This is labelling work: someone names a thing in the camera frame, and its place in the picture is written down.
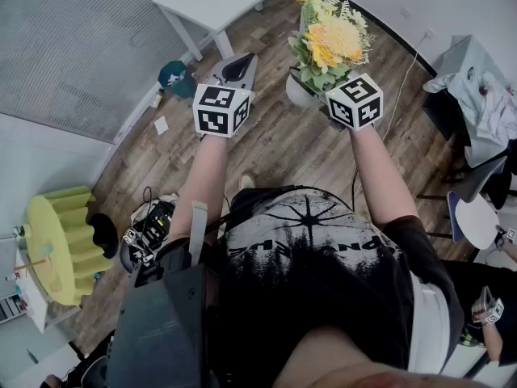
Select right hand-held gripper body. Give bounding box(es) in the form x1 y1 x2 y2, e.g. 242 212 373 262
318 73 384 133

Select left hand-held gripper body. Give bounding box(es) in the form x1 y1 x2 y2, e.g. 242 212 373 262
193 63 254 139

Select white round vase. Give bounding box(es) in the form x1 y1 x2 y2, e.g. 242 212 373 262
285 71 325 109

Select yellow artificial flowers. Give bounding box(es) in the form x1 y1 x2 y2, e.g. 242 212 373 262
287 0 379 93

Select person's left forearm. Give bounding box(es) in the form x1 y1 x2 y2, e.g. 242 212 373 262
167 133 229 245

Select person's right forearm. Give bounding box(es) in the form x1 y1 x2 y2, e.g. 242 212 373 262
349 126 422 230

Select green waste bin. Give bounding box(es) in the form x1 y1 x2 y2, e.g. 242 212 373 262
158 60 198 99

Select dark chair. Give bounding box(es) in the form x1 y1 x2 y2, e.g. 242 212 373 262
415 78 511 201

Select pale crumpled cloth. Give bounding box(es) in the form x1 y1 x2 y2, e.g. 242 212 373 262
422 34 517 170

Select black equipment box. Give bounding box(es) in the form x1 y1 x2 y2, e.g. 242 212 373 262
131 194 179 258

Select grey hand-held gripper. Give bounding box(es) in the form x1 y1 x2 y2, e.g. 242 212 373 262
122 227 155 267

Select white seat blue chair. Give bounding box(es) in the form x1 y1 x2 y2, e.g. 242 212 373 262
446 191 501 251

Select black stool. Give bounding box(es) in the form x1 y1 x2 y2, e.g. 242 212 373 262
89 213 120 259

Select black printed t-shirt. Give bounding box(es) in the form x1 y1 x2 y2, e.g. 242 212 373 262
213 187 465 382

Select yellow-green skirted round table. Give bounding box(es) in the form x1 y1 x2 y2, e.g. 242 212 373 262
25 185 117 307

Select grey backpack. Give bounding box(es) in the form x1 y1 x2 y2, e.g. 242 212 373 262
105 236 221 388

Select white waist pouch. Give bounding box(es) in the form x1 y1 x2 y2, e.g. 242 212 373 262
406 272 452 376

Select white shelf unit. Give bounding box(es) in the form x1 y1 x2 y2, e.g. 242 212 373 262
0 236 82 335

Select white floor cable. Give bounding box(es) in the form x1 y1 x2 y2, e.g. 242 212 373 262
380 30 434 141

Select thin black cable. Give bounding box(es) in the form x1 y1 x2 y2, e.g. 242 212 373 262
350 167 361 213

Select grey shoulder strap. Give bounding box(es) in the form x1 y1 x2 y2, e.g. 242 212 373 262
188 200 209 267

